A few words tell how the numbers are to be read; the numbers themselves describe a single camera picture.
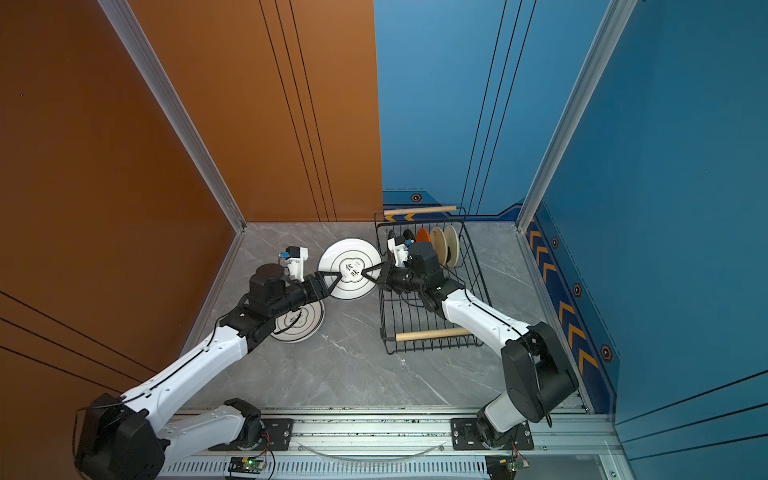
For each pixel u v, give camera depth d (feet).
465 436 2.38
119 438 1.27
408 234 3.38
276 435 2.41
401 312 3.00
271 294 1.98
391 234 3.46
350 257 2.63
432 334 2.33
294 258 2.31
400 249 2.49
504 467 2.32
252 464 2.32
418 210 3.25
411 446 2.38
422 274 2.12
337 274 2.48
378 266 2.48
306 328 2.94
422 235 3.39
